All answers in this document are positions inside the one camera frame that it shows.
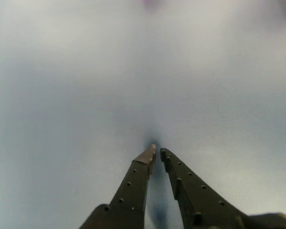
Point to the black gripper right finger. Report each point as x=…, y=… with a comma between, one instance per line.
x=195, y=200

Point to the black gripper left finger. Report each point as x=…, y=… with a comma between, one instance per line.
x=128, y=190

